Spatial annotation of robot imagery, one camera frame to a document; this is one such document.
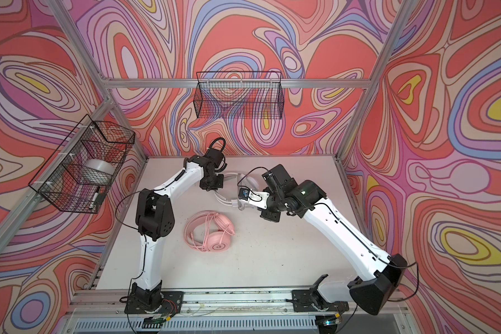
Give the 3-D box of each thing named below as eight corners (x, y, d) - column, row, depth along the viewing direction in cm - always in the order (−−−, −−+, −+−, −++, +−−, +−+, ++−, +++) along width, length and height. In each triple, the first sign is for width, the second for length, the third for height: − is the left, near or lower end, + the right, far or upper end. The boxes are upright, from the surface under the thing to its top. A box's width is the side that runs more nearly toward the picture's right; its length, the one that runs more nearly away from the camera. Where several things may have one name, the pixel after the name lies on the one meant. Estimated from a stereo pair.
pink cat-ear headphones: (178, 238, 90) (172, 230, 83) (199, 211, 99) (195, 201, 92) (218, 262, 83) (216, 255, 77) (238, 230, 92) (237, 221, 86)
